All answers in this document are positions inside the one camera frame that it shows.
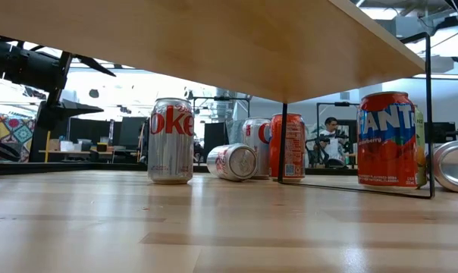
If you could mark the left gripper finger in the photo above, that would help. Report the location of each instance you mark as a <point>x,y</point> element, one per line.
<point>86,62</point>
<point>54,113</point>

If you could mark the silver Diet Coke can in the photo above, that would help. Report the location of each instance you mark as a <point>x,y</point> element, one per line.
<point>171,151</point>
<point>233,163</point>
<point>255,132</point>

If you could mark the orange Fanta can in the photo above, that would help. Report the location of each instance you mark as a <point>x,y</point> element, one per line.
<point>295,148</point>

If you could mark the pale green Sanzo can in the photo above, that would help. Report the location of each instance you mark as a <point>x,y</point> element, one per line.
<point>421,159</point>

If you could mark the red soda can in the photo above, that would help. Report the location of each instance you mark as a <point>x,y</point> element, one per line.
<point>454,167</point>

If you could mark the black monitor on arm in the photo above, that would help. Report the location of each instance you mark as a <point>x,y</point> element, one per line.
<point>445,132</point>

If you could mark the wooden shelf board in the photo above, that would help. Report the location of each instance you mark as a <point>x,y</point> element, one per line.
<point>214,45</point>

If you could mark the round black ceiling fixture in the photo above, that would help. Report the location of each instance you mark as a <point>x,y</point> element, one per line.
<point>94,93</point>

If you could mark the white box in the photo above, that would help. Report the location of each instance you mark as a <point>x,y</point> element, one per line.
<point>66,146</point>

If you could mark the wooden workbench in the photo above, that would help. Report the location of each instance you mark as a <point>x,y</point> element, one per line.
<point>81,152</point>

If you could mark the yellow and black box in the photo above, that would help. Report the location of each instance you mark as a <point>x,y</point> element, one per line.
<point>102,147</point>

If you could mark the black panel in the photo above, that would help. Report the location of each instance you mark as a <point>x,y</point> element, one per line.
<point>215,134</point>

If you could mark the grey tarp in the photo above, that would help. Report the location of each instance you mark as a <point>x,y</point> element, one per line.
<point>234,130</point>

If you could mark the person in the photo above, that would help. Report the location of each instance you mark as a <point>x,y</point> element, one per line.
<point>333,151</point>

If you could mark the red strawberry Fanta can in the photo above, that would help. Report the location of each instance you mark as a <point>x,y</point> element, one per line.
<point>386,151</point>

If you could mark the black partition wall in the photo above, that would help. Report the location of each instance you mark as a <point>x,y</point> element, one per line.
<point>88,132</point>

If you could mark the black table frame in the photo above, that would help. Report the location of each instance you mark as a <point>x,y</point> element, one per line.
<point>100,167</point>

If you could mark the black camera rig frame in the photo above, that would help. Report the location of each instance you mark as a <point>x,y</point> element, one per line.
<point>342,103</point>
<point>221,98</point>

